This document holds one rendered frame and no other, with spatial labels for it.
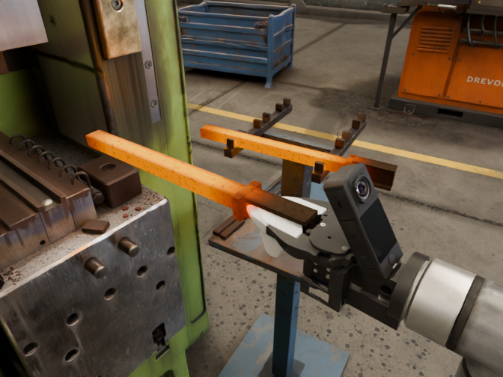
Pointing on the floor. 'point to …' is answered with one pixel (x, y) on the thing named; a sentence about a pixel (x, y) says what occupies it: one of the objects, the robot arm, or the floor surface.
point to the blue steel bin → (238, 37)
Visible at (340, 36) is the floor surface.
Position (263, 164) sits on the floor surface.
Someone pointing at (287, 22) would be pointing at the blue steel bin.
